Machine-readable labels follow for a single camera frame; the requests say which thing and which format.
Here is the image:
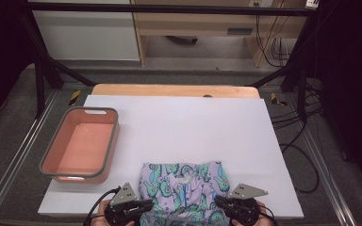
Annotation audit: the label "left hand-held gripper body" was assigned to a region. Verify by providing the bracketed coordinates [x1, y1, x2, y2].
[104, 181, 140, 226]

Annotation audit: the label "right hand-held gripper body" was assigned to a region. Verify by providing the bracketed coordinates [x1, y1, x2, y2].
[227, 183, 269, 226]

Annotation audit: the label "seahorse print baby swimsuit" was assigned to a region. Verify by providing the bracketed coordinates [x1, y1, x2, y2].
[138, 160, 233, 226]

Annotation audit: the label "pink basket with grey rim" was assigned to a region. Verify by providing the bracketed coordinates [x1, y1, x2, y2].
[39, 105, 121, 185]

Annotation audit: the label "person's right hand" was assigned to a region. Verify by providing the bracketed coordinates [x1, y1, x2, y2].
[231, 201, 276, 226]

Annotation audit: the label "person's left hand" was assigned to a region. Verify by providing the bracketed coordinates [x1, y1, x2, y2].
[90, 200, 136, 226]

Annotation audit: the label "white board sheet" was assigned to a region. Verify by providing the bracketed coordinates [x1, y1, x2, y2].
[37, 94, 305, 219]

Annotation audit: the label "yellow black tape strip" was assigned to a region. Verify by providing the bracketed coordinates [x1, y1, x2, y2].
[270, 92, 288, 107]
[68, 89, 82, 106]

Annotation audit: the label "wooden table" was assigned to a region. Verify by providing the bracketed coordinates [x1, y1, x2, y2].
[90, 83, 261, 99]

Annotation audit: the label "swivel chair base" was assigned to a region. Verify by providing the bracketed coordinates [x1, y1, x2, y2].
[165, 35, 199, 45]

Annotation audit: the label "black curtain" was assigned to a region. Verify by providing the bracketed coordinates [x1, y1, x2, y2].
[0, 0, 39, 130]
[312, 0, 362, 202]

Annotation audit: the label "white cabinet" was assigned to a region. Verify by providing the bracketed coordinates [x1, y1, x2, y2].
[32, 0, 141, 62]

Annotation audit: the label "wooden desk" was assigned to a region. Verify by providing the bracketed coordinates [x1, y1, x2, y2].
[129, 0, 309, 69]

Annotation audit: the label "white power strip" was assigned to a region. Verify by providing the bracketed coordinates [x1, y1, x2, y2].
[304, 0, 321, 10]

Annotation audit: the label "left hand-held gripper cable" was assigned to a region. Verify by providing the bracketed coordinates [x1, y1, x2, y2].
[83, 186, 123, 226]

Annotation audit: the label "hand-held gripper cable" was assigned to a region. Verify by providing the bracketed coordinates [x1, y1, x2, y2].
[83, 186, 123, 226]
[257, 205, 279, 226]

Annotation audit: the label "right hand-held gripper cable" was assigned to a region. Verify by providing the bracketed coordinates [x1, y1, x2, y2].
[257, 205, 279, 226]

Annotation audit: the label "looped black floor cable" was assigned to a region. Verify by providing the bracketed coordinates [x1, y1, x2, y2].
[278, 143, 321, 194]

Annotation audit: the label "aluminium floor rail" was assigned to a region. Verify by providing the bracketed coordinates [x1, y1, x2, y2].
[300, 121, 357, 226]
[0, 89, 60, 226]

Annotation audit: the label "bundle of black floor cables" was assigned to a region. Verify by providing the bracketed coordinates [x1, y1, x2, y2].
[270, 78, 325, 131]

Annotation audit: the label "black hanging desk cables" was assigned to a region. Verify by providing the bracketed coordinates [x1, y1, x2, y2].
[255, 13, 298, 69]

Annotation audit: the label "yellow hanging cable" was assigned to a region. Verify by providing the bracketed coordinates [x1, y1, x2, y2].
[257, 0, 286, 67]

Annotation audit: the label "black metal frame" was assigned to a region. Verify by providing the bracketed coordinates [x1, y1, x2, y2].
[13, 0, 328, 121]

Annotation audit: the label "white wall outlet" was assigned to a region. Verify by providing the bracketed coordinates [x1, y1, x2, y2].
[248, 0, 275, 8]

